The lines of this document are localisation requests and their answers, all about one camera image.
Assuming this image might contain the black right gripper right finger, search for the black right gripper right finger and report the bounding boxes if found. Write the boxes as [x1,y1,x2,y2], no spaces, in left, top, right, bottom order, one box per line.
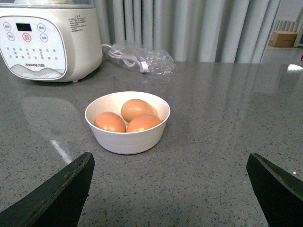
[246,153,303,227]

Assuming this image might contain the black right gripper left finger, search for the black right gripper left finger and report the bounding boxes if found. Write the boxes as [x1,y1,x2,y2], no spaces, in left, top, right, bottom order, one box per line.
[0,152,95,227]

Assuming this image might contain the brown egg front left bowl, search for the brown egg front left bowl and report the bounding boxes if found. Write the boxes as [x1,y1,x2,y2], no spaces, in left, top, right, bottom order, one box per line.
[94,112,126,132]

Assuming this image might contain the brown egg bowl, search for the brown egg bowl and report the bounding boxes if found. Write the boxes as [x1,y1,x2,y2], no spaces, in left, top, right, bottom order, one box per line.
[126,113,161,132]
[94,112,126,132]

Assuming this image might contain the brown egg front right bowl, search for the brown egg front right bowl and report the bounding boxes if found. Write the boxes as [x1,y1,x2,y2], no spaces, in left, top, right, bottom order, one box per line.
[126,113,161,132]

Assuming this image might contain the brown egg back of bowl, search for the brown egg back of bowl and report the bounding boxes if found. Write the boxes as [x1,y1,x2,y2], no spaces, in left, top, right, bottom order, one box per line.
[121,99,154,123]

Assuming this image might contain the brown cardboard box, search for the brown cardboard box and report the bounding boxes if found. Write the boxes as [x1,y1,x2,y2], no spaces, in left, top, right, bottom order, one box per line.
[268,31,298,48]

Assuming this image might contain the white ceramic bowl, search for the white ceramic bowl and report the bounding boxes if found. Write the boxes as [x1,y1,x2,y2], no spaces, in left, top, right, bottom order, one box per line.
[85,91,170,155]

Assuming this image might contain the white electric cooker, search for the white electric cooker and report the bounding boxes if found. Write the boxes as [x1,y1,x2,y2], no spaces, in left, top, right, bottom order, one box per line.
[0,0,103,82]

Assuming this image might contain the clear plastic bag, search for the clear plastic bag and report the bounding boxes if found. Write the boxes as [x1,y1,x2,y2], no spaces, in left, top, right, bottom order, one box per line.
[101,40,178,76]

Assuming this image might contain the white power cable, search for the white power cable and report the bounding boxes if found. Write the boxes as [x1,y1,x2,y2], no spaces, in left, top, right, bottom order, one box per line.
[101,44,150,73]

